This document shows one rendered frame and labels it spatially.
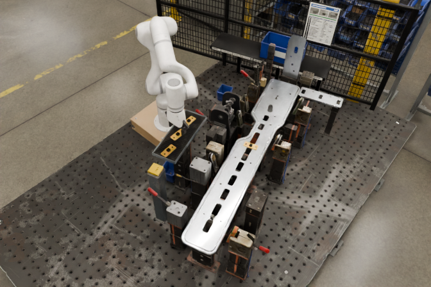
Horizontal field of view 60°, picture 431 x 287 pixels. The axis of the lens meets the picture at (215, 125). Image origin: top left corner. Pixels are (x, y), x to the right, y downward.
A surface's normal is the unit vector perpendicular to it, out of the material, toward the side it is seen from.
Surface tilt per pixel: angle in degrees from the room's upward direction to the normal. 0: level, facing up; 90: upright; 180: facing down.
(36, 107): 0
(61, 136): 0
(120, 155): 0
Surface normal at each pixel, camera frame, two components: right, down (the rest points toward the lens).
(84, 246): 0.02, -0.70
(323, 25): -0.42, 0.65
